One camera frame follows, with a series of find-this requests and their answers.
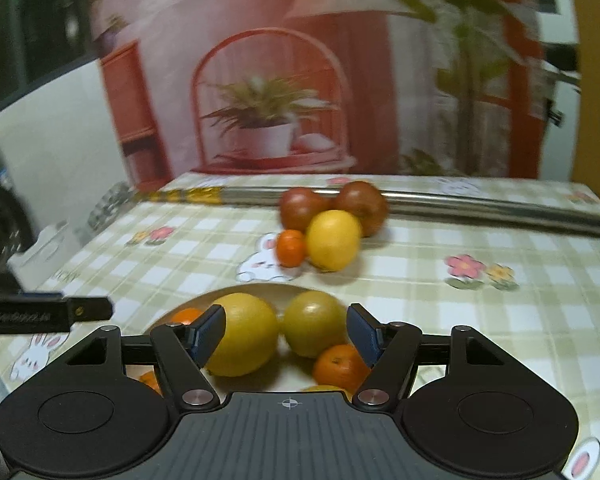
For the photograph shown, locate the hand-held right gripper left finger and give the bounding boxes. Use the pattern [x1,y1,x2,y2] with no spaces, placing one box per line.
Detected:
[65,304,228,411]

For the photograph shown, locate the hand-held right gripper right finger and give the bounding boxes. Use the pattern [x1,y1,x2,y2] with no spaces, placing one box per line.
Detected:
[346,303,510,410]

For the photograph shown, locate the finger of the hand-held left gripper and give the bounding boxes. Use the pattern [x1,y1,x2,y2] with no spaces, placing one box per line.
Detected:
[70,297,115,323]

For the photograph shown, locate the yellow-green apple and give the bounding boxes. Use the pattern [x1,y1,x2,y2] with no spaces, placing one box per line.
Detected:
[282,290,350,359]

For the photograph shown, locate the white plate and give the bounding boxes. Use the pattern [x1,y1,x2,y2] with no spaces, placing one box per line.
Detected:
[144,283,423,397]

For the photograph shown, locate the large yellow lemon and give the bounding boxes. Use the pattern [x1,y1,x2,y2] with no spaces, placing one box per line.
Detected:
[305,209,363,272]

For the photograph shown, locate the red apple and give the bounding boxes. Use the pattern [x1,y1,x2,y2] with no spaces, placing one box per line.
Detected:
[335,181,390,238]
[279,187,332,234]

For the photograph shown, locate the white box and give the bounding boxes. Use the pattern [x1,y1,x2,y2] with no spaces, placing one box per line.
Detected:
[7,222,84,287]

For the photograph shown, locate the grey washing machine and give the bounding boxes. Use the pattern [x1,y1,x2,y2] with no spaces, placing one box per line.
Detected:
[0,129,37,292]

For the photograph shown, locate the checked bunny print tablecloth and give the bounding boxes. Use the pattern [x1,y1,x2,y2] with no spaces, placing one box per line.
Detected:
[0,172,600,480]

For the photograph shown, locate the metal pole with gold section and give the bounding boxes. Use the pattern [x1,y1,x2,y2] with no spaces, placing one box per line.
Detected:
[86,182,600,242]

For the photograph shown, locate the brown wooden board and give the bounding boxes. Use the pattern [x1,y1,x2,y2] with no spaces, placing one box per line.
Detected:
[565,0,600,201]

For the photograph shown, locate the wall poster with plants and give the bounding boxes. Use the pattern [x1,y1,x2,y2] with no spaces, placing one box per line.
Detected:
[87,0,577,182]

